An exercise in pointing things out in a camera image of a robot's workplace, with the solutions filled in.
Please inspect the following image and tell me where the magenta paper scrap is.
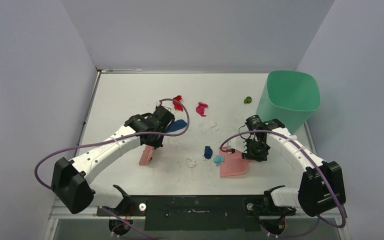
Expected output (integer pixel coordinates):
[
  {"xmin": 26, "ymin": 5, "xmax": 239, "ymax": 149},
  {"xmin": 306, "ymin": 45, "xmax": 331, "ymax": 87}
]
[{"xmin": 195, "ymin": 102, "xmax": 208, "ymax": 117}]

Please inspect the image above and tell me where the small dark blue paper scrap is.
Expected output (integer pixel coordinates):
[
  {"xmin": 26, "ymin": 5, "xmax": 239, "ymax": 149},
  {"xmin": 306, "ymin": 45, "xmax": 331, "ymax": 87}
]
[{"xmin": 203, "ymin": 145, "xmax": 213, "ymax": 160}]

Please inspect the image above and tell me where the long dark blue paper scrap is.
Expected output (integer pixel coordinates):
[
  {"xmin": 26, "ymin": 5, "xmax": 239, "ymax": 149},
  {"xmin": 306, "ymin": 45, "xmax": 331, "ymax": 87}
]
[{"xmin": 166, "ymin": 119, "xmax": 188, "ymax": 133}]

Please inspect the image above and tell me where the light blue paper scrap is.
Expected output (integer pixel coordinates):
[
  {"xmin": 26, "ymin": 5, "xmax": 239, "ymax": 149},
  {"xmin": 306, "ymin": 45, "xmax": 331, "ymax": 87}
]
[{"xmin": 213, "ymin": 155, "xmax": 225, "ymax": 167}]

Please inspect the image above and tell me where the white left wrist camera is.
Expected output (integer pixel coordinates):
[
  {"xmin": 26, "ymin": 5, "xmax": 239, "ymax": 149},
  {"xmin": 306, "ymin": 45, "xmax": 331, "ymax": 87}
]
[{"xmin": 160, "ymin": 104, "xmax": 172, "ymax": 112}]

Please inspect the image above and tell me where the small white paper scrap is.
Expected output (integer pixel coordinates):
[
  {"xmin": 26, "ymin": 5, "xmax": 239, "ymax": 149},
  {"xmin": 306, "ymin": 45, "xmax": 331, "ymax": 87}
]
[{"xmin": 210, "ymin": 122, "xmax": 219, "ymax": 131}]

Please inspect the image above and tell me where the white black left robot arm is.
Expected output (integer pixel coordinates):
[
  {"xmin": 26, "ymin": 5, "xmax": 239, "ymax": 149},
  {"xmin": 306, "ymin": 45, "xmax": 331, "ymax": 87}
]
[{"xmin": 51, "ymin": 106, "xmax": 175, "ymax": 216}]

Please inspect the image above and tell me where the white paper scrap front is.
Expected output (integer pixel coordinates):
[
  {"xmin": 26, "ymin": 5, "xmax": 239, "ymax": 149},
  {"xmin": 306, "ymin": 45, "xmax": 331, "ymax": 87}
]
[{"xmin": 186, "ymin": 158, "xmax": 197, "ymax": 169}]

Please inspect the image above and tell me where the pink dustpan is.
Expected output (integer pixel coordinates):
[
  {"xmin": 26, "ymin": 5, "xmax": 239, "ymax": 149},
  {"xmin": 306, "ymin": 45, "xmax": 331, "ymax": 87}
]
[{"xmin": 218, "ymin": 147, "xmax": 250, "ymax": 178}]

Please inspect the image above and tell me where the green plastic waste bin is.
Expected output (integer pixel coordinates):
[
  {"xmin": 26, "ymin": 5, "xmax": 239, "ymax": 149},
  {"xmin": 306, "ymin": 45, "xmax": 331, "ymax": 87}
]
[{"xmin": 256, "ymin": 70, "xmax": 321, "ymax": 133}]

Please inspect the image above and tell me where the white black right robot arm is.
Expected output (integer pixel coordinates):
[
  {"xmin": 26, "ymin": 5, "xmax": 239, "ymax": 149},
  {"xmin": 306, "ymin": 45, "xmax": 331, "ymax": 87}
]
[{"xmin": 242, "ymin": 115, "xmax": 346, "ymax": 217}]

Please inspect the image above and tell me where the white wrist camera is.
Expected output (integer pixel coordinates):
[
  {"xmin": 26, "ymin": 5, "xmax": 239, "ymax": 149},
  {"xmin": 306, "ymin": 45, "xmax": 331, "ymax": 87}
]
[
  {"xmin": 227, "ymin": 136, "xmax": 248, "ymax": 153},
  {"xmin": 160, "ymin": 104, "xmax": 172, "ymax": 112}
]

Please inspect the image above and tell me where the red paper scrap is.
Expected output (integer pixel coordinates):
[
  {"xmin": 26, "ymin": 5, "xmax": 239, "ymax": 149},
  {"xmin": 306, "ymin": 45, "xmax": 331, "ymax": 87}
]
[{"xmin": 173, "ymin": 95, "xmax": 184, "ymax": 112}]

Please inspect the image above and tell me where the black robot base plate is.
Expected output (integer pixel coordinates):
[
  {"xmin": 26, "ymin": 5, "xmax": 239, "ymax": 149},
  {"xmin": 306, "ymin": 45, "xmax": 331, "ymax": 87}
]
[{"xmin": 96, "ymin": 195, "xmax": 296, "ymax": 232}]

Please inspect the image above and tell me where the pink hand broom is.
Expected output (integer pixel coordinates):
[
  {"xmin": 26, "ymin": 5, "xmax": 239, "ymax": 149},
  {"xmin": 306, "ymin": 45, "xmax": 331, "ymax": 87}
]
[{"xmin": 138, "ymin": 145, "xmax": 155, "ymax": 166}]

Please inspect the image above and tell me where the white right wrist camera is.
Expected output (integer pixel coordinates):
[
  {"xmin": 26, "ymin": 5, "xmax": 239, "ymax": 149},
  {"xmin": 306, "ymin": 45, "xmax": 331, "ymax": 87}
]
[{"xmin": 227, "ymin": 136, "xmax": 248, "ymax": 153}]

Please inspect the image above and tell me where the green paper scrap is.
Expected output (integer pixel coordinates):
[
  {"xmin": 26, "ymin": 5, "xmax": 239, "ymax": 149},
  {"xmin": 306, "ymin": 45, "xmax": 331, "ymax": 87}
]
[{"xmin": 243, "ymin": 96, "xmax": 253, "ymax": 105}]

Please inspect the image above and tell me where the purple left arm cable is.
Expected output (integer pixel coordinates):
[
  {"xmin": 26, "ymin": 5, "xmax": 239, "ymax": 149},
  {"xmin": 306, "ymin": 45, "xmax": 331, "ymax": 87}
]
[{"xmin": 34, "ymin": 98, "xmax": 191, "ymax": 191}]

